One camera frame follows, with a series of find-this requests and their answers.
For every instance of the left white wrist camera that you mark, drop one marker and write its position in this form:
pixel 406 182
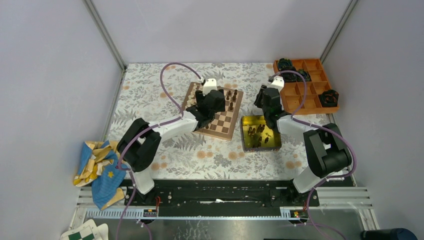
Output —
pixel 209 85

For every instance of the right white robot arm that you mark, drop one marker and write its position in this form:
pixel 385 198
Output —
pixel 326 153

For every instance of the green checkered paper board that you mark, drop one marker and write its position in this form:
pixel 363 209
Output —
pixel 87 231

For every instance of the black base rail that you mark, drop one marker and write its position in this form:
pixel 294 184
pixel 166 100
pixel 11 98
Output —
pixel 222 198

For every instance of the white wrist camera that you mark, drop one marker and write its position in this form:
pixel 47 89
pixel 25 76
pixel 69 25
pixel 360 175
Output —
pixel 277 82
pixel 209 85

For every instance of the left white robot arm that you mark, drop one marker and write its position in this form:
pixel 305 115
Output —
pixel 139 145

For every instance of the wooden chess board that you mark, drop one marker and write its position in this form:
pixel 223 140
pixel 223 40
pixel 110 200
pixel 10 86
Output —
pixel 224 122

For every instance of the blue yellow cloth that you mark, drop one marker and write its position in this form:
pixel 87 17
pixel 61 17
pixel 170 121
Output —
pixel 98 167

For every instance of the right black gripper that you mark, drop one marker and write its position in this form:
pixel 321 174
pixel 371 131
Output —
pixel 257 101

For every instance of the black cylinder object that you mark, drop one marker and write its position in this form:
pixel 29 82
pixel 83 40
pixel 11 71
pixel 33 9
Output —
pixel 388 234

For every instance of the floral table cloth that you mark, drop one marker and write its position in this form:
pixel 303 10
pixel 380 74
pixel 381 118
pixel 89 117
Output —
pixel 153 91

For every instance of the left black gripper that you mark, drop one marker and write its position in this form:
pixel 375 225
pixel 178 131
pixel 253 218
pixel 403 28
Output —
pixel 199 97

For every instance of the black part on tray edge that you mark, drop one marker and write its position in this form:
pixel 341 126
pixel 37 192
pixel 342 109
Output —
pixel 329 98

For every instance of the black part in tray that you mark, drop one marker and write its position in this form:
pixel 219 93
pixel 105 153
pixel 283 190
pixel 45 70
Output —
pixel 293 74

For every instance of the yellow tin box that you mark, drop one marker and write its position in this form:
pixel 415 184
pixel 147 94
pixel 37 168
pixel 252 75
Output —
pixel 256 136

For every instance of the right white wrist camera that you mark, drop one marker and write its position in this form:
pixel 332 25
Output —
pixel 277 82

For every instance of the orange compartment tray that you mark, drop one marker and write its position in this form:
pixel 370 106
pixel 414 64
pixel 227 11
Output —
pixel 293 93

